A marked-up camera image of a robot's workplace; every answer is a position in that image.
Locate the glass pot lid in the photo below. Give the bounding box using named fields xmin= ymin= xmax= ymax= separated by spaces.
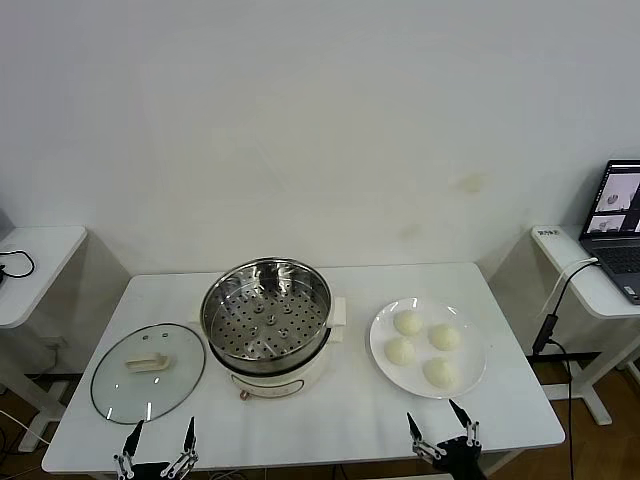
xmin=89 ymin=322 xmax=208 ymax=426

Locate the cream electric cooking pot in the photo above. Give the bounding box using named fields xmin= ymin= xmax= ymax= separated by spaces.
xmin=187 ymin=295 xmax=348 ymax=401

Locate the perforated steel steamer basket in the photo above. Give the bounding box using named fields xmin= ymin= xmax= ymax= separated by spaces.
xmin=200 ymin=256 xmax=333 ymax=375

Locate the white steamed baozi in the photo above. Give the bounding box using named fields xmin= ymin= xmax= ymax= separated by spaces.
xmin=384 ymin=337 xmax=417 ymax=366
xmin=428 ymin=323 xmax=462 ymax=352
xmin=393 ymin=309 xmax=424 ymax=336
xmin=422 ymin=356 xmax=461 ymax=390

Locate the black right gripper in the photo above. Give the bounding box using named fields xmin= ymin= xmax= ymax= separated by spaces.
xmin=405 ymin=398 xmax=485 ymax=480

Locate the dark grey open laptop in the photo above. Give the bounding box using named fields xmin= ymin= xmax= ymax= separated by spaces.
xmin=578 ymin=159 xmax=640 ymax=306

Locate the white side table with label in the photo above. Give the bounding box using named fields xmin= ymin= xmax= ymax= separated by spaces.
xmin=529 ymin=223 xmax=640 ymax=426

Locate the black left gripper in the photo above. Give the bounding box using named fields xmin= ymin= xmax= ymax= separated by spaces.
xmin=112 ymin=416 xmax=200 ymax=480

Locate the white laptop cable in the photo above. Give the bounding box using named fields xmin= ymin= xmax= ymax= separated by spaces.
xmin=541 ymin=256 xmax=596 ymax=314

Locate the white round plate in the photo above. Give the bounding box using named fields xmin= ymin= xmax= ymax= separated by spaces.
xmin=369 ymin=297 xmax=488 ymax=400

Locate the black looped cable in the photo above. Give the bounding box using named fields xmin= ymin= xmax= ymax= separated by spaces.
xmin=0 ymin=248 xmax=36 ymax=281

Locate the black cable with adapter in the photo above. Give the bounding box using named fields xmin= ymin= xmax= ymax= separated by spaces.
xmin=531 ymin=258 xmax=599 ymax=480

